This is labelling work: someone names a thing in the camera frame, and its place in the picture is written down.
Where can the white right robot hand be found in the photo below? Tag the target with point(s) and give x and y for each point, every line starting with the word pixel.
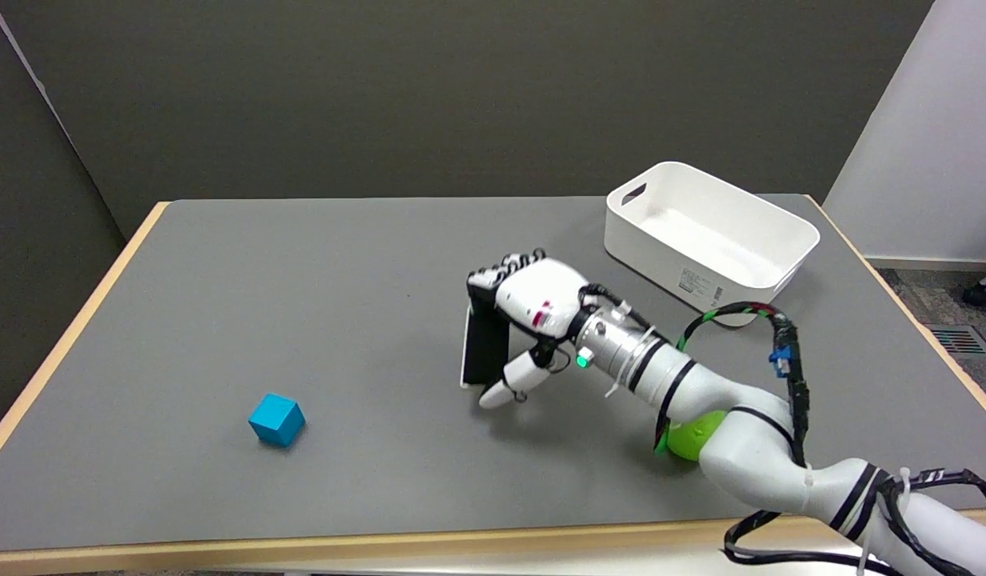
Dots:
pixel 540 292

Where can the black and white blackboard eraser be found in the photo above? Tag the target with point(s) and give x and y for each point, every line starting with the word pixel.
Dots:
pixel 485 352

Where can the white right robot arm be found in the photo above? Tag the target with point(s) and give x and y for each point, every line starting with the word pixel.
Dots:
pixel 748 456

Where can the white plastic bin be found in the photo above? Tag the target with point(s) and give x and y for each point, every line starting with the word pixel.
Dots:
pixel 700 232

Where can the green pear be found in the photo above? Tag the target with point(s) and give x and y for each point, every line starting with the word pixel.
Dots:
pixel 688 440

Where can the blue cube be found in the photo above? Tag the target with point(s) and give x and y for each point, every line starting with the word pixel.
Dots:
pixel 277 420

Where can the floor vent grille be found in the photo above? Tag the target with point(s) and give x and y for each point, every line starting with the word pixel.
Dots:
pixel 958 342

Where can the black chair caster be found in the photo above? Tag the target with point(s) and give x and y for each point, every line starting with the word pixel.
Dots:
pixel 975 294

